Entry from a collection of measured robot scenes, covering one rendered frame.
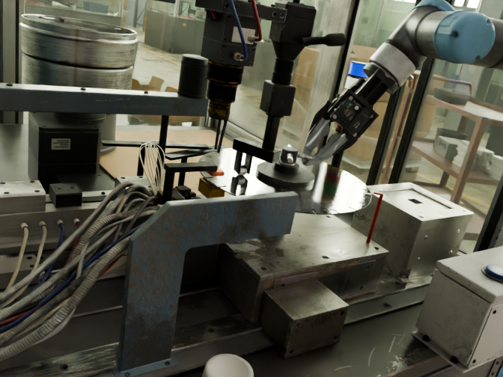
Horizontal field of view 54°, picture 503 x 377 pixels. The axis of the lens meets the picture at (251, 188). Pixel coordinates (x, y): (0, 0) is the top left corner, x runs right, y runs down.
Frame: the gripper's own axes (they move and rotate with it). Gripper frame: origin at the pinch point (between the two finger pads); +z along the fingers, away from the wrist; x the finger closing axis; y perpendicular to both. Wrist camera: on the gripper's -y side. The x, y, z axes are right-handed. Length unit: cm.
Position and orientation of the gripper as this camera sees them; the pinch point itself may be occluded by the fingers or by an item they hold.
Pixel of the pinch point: (308, 158)
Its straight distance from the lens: 93.6
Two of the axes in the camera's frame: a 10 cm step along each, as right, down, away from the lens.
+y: -0.5, 1.4, -9.9
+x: 7.6, 6.5, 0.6
